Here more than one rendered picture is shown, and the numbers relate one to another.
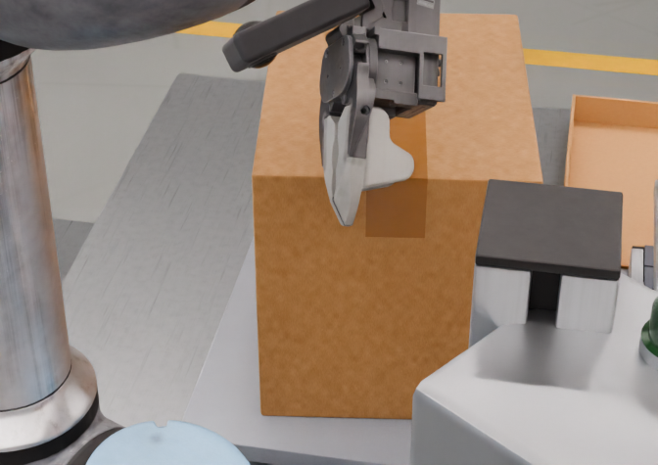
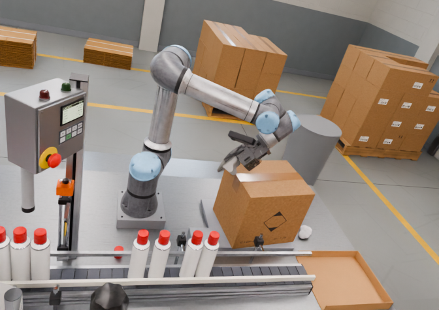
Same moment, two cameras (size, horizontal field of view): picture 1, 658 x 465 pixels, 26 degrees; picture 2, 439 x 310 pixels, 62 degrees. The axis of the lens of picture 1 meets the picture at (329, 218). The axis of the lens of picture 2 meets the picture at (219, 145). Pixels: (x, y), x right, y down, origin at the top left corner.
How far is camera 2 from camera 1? 1.07 m
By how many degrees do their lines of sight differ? 50
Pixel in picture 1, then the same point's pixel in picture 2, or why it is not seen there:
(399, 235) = (234, 189)
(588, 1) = not seen: outside the picture
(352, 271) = (228, 191)
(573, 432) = (49, 83)
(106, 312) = not seen: hidden behind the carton
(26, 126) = (166, 99)
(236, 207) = not seen: hidden behind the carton
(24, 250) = (158, 116)
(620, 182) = (336, 268)
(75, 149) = (351, 224)
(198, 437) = (157, 162)
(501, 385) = (57, 81)
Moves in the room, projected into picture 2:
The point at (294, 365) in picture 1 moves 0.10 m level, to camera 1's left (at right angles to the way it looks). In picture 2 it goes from (217, 203) to (210, 188)
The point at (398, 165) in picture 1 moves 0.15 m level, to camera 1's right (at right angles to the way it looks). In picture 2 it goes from (229, 168) to (247, 194)
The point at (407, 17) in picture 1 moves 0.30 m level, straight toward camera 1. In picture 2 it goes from (256, 151) to (179, 149)
